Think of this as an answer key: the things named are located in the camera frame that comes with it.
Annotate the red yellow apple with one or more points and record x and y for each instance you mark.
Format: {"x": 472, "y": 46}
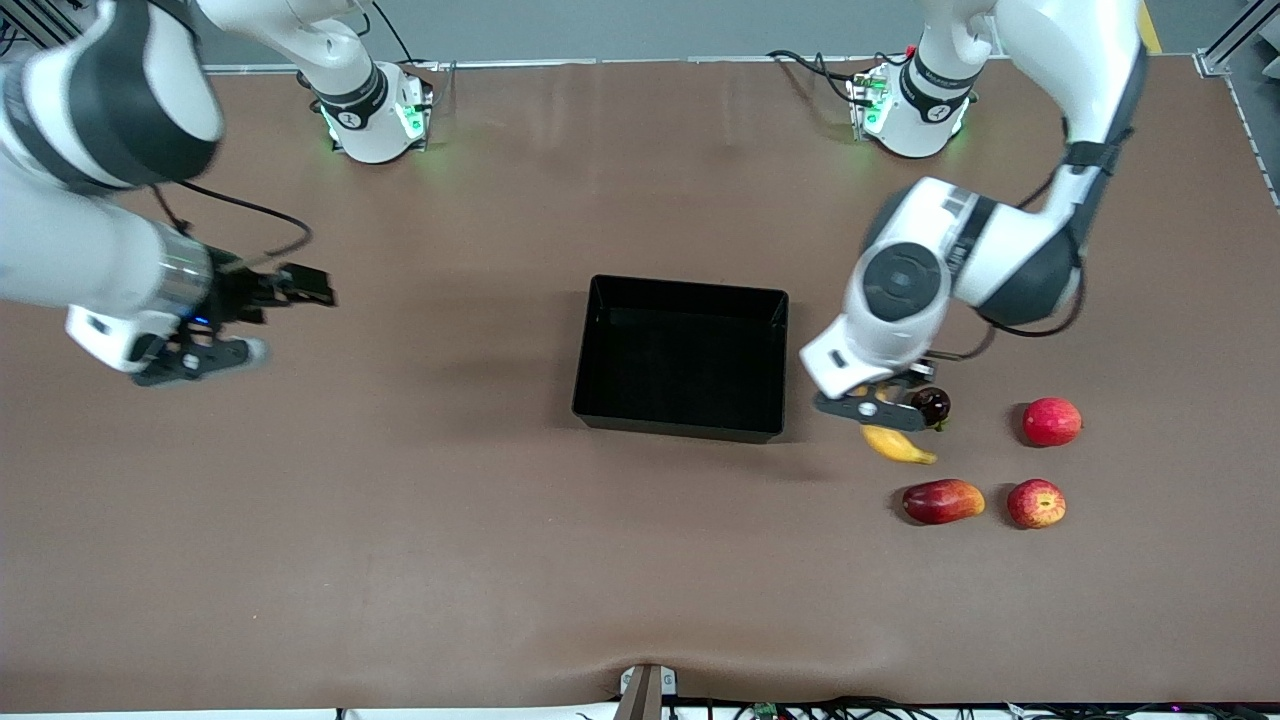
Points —
{"x": 1036, "y": 504}

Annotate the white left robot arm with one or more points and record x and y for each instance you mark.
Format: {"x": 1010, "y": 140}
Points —
{"x": 1060, "y": 60}

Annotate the metal camera mount clamp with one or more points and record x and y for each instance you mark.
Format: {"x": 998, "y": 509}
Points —
{"x": 645, "y": 695}

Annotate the aluminium table edge profile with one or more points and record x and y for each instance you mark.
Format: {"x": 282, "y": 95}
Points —
{"x": 1255, "y": 140}

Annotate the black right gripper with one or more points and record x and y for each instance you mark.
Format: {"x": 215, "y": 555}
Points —
{"x": 237, "y": 293}

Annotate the red yellow mango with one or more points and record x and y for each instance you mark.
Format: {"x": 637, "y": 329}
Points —
{"x": 940, "y": 502}

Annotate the dark purple mangosteen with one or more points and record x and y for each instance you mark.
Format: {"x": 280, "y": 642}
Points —
{"x": 938, "y": 408}

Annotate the red apple upper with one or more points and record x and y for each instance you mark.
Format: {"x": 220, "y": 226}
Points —
{"x": 1052, "y": 422}

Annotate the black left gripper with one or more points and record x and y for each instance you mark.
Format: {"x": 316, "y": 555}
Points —
{"x": 911, "y": 376}

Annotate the yellow banana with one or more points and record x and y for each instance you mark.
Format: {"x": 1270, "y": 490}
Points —
{"x": 895, "y": 447}

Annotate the brown table mat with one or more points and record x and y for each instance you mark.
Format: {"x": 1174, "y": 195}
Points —
{"x": 400, "y": 550}

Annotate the black plastic box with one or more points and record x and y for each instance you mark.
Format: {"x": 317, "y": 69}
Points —
{"x": 680, "y": 360}

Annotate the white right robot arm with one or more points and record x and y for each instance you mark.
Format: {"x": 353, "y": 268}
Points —
{"x": 100, "y": 100}

